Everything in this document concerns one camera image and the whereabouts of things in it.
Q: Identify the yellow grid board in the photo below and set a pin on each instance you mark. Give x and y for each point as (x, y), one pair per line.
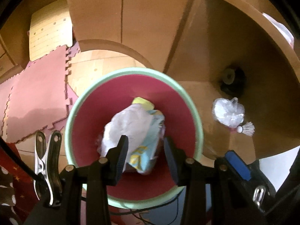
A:
(50, 27)

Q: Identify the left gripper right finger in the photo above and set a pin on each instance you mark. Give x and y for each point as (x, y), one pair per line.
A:
(176, 159)

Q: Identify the clear plastic bag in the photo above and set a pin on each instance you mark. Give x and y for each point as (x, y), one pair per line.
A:
(230, 113)

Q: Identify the metal spring clamp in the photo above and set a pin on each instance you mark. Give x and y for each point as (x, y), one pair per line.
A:
(258, 196)
(46, 167)

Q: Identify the green diaper package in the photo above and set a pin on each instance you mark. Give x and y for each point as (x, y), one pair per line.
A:
(143, 157)

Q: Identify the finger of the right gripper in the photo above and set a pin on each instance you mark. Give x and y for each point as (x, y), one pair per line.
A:
(222, 165)
(238, 165)

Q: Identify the white feather shuttlecock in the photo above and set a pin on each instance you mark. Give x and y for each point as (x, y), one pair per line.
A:
(246, 129)

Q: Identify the purple foam floor mat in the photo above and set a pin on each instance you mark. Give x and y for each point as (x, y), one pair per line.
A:
(71, 95)

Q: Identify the pink plastic wrapper pack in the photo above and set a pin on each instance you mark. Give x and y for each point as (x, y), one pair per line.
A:
(282, 29)

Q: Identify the metal spring clamp left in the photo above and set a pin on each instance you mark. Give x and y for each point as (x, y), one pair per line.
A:
(46, 167)

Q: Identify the wooden corner shelf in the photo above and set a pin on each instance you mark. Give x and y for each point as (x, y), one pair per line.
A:
(228, 49)

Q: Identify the brown polka dot cloth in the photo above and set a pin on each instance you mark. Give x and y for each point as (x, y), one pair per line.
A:
(17, 192)

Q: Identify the white printed plastic bag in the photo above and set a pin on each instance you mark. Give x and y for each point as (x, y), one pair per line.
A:
(133, 122)

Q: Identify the pink foam floor mat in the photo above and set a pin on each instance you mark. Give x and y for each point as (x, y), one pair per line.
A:
(36, 98)

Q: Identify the red green trash bin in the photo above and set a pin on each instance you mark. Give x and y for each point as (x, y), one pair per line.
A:
(111, 94)

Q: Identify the metal spring clamp right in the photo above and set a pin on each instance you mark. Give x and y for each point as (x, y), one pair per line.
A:
(258, 196)

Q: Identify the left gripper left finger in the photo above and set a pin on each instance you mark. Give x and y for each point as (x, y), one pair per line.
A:
(116, 160)

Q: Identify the wooden cabinet with doors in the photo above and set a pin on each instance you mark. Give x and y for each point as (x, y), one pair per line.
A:
(143, 29)

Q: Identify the black round speaker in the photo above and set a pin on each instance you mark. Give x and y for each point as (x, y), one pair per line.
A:
(233, 81)

